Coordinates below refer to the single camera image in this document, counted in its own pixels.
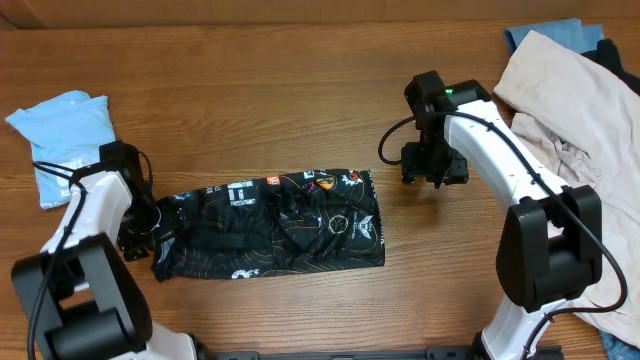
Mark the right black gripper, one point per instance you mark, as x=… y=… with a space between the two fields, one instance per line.
x=413 y=169

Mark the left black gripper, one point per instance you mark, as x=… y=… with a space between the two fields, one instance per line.
x=130 y=243

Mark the black orange-patterned jersey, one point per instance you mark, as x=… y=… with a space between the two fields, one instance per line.
x=305 y=222

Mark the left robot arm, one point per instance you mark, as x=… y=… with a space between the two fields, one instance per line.
x=78 y=295

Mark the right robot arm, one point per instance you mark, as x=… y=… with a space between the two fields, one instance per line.
x=543 y=260

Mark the folded light blue t-shirt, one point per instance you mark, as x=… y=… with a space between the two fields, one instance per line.
x=66 y=130

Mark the cream white shirt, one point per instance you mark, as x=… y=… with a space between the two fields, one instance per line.
x=582 y=122

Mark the blue denim garment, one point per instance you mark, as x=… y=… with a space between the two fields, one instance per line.
x=570 y=33

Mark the dark navy garment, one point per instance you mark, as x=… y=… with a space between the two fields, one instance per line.
x=607 y=55

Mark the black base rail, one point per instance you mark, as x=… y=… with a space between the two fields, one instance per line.
x=345 y=355

